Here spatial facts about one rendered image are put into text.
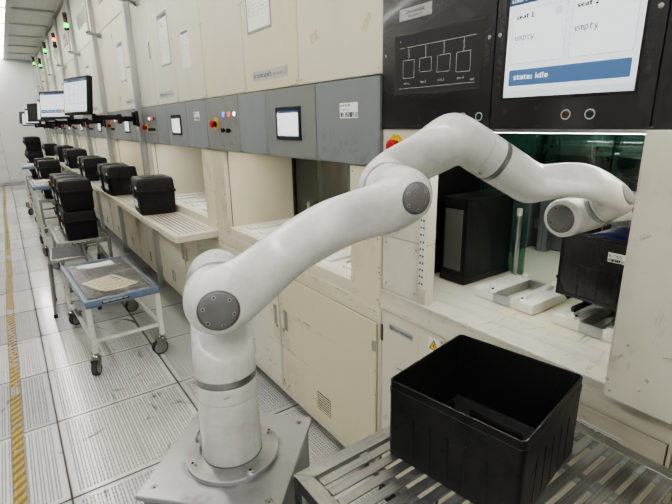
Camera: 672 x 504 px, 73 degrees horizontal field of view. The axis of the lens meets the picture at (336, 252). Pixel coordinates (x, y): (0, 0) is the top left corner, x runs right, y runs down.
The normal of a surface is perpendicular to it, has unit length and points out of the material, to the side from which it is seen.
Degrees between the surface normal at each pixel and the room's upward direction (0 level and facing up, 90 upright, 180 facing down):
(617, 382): 90
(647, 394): 90
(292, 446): 0
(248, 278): 72
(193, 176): 90
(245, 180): 90
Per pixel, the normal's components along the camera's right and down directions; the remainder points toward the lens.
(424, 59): -0.81, 0.18
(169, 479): -0.02, -0.96
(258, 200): 0.58, 0.22
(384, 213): -0.35, 0.54
